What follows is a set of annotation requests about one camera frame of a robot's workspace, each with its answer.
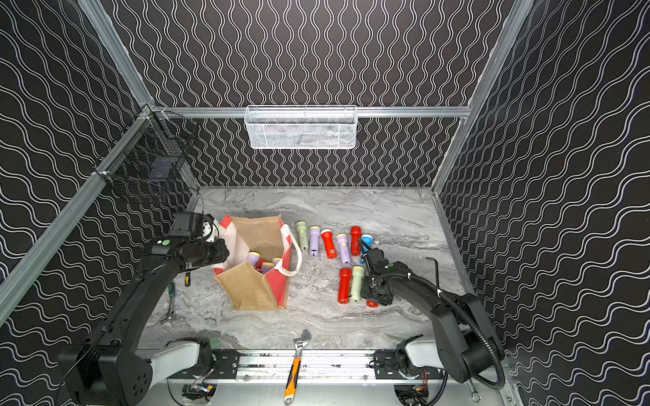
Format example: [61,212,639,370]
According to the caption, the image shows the blue flashlight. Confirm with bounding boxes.
[359,234,373,265]

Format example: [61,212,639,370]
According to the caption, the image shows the pale green flashlight front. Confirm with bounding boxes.
[350,266,366,303]

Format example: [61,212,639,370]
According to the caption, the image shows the jute and red tote bag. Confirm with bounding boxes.
[213,216,303,311]

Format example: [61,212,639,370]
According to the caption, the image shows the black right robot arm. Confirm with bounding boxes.
[361,241,506,391]

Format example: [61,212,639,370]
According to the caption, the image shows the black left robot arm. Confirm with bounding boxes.
[59,211,230,405]

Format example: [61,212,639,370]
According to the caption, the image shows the red flashlight back row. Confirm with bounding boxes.
[350,226,362,257]

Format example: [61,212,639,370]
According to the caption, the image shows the red flashlight white head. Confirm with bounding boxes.
[321,228,338,259]

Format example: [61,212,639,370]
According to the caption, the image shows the purple flashlight back row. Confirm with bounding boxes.
[309,226,321,257]

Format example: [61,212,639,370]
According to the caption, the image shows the pale green flashlight back row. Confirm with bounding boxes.
[296,221,309,251]

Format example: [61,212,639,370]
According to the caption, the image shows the black hex key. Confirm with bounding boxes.
[426,256,440,290]

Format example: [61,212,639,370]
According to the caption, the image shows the silver combination wrench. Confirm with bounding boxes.
[467,380,482,404]

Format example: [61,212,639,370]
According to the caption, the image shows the purple flashlight yellow ring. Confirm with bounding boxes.
[336,232,352,267]

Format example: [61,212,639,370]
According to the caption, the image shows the black wire mesh basket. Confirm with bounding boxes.
[99,106,199,204]

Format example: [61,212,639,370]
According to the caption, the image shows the orange handled adjustable wrench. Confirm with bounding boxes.
[284,329,311,405]

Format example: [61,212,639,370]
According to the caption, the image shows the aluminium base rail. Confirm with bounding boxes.
[131,348,514,384]

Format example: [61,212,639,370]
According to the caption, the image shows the white wire mesh basket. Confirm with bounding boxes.
[244,105,359,150]

